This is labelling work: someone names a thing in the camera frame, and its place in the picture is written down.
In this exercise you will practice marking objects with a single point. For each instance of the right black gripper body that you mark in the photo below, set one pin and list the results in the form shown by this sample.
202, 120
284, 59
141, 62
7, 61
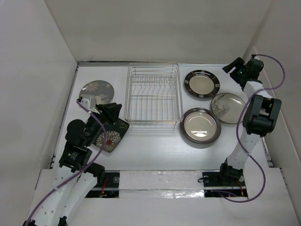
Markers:
237, 75

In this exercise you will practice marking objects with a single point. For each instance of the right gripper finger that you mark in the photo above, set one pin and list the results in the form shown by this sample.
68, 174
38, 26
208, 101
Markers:
227, 69
237, 63

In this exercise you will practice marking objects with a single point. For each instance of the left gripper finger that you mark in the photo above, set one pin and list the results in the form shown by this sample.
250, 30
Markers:
109, 109
111, 120

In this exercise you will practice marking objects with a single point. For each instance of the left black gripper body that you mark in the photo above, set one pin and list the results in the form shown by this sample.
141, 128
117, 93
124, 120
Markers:
95, 125

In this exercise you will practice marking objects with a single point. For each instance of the black floral square plate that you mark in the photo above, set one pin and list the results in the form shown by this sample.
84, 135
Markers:
114, 132

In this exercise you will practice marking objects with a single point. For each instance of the grey reindeer round plate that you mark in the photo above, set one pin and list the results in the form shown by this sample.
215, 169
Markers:
103, 91

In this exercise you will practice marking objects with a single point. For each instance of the round plate patterned dark rim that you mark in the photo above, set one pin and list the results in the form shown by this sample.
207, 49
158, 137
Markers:
202, 84

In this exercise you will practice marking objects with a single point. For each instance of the cream plate tree branch print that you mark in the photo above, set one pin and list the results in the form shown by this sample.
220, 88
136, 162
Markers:
227, 107

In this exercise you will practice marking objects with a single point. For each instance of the cream plate brown rim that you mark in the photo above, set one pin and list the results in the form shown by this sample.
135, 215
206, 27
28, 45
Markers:
200, 128

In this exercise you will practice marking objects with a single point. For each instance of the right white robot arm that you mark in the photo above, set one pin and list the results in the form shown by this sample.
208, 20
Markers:
258, 117

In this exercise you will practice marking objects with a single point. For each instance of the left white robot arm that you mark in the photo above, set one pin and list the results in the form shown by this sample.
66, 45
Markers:
77, 172

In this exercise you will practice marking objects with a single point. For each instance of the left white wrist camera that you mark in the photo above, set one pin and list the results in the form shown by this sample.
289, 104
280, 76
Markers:
88, 103

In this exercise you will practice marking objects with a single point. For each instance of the wire dish rack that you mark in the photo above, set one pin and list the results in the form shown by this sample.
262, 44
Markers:
153, 95

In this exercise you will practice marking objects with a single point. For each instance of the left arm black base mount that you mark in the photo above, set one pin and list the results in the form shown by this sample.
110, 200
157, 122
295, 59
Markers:
109, 188

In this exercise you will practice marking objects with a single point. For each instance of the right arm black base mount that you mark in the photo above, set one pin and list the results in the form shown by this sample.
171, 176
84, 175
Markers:
215, 187

